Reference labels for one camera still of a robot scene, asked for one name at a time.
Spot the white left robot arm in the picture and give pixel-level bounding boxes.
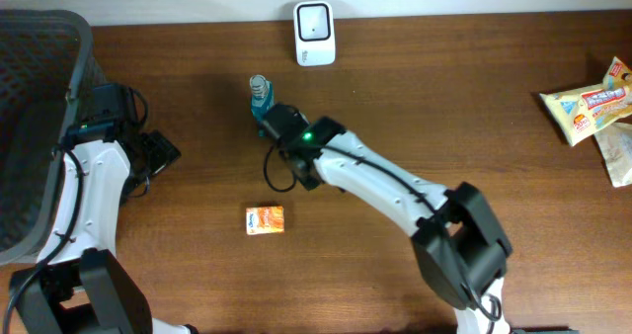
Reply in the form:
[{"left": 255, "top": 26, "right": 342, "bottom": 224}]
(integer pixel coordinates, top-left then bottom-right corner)
[{"left": 1, "top": 83, "right": 196, "bottom": 334}]

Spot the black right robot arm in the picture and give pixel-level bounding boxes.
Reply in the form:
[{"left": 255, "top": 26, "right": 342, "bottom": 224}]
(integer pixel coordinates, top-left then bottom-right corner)
[{"left": 256, "top": 103, "right": 513, "bottom": 333}]

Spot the yellow snack bag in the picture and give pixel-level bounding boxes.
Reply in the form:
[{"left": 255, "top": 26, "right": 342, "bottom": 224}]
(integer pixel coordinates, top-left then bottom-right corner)
[{"left": 540, "top": 56, "right": 631, "bottom": 146}]

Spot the teal mouthwash bottle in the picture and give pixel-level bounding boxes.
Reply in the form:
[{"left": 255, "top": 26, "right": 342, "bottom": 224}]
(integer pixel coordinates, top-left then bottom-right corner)
[{"left": 250, "top": 75, "right": 275, "bottom": 137}]

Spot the grey plastic lattice basket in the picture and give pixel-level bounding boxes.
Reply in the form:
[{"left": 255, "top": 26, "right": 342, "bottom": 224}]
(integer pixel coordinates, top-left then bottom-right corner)
[{"left": 1, "top": 10, "right": 106, "bottom": 265}]

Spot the orange white small box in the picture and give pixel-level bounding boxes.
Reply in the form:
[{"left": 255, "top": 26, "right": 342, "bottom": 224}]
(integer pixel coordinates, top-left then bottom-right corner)
[{"left": 246, "top": 206, "right": 284, "bottom": 235}]

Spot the white barcode scanner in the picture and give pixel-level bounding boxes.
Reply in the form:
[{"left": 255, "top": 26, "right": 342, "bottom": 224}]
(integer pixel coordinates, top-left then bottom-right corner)
[{"left": 293, "top": 1, "right": 336, "bottom": 67}]

